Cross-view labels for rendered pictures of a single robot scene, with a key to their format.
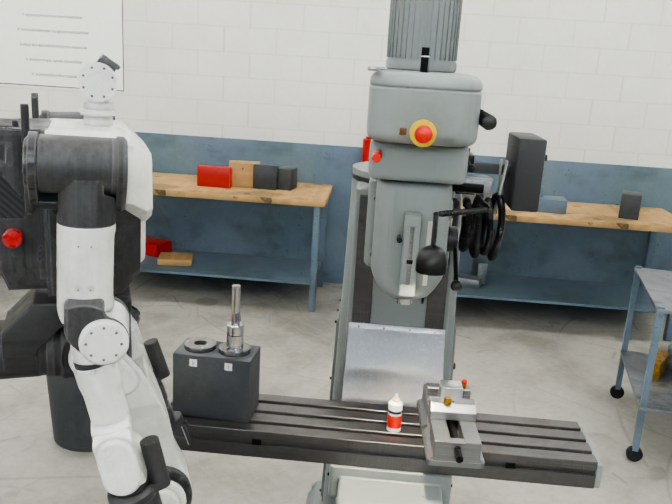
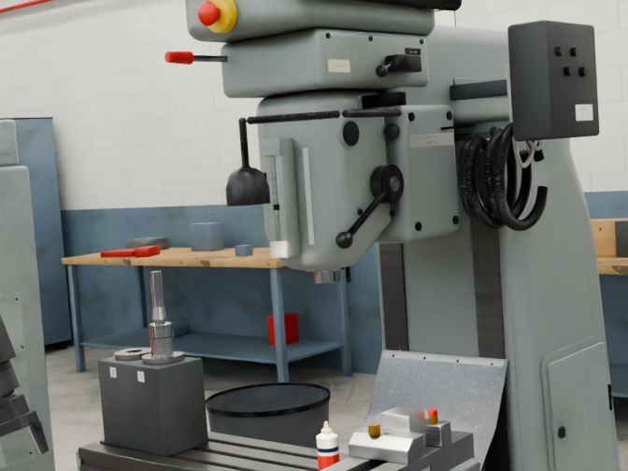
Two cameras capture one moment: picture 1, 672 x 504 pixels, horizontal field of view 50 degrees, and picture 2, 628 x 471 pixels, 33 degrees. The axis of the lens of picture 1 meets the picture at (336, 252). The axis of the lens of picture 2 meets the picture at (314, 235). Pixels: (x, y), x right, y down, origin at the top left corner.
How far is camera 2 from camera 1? 144 cm
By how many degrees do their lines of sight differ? 38
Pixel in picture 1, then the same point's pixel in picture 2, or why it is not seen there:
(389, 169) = (239, 80)
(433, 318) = (488, 340)
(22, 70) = not seen: hidden behind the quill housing
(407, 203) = (278, 127)
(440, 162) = (289, 58)
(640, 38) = not seen: outside the picture
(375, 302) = (411, 318)
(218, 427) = (129, 457)
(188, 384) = (112, 402)
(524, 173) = (521, 78)
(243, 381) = (155, 396)
